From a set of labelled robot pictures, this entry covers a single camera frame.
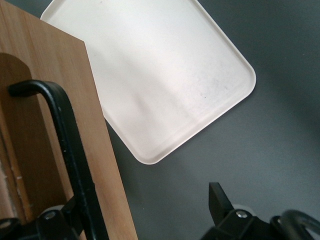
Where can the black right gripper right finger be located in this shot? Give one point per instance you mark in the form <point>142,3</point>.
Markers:
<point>232,225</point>

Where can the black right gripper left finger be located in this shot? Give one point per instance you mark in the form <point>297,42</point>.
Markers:
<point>55,225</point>

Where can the cream rectangular tray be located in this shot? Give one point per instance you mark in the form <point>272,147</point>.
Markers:
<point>155,75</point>

